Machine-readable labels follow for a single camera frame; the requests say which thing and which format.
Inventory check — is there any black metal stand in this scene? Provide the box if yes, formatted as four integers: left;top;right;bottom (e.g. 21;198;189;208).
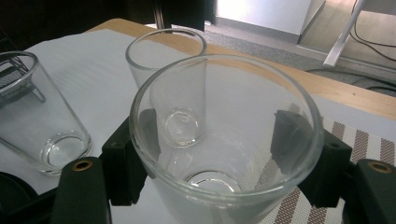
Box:
151;0;176;31

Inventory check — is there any black floor cable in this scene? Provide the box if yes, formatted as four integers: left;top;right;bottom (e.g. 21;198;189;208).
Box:
306;67;396;87
367;82;396;93
349;0;396;60

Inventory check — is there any white partition panel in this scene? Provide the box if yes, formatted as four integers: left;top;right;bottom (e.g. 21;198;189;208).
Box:
216;0;326;35

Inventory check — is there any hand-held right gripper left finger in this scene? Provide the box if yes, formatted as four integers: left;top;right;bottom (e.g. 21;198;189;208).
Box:
50;107;162;224

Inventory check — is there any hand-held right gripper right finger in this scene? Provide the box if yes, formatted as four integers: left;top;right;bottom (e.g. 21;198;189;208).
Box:
270;109;396;224

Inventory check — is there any striped woven placemat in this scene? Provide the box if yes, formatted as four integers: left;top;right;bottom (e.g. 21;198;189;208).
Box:
255;102;396;224

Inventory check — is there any white table cloth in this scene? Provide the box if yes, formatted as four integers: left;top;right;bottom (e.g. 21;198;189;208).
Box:
0;28;396;224

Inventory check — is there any clear drinking glass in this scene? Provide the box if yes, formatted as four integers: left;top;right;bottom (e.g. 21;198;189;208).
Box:
0;50;94;176
125;28;208;149
129;54;325;224

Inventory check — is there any white desk frame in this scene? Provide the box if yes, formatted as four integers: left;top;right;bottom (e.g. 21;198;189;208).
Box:
322;0;396;68

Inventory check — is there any black curtain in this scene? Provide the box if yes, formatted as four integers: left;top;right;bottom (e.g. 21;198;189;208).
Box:
0;0;216;52

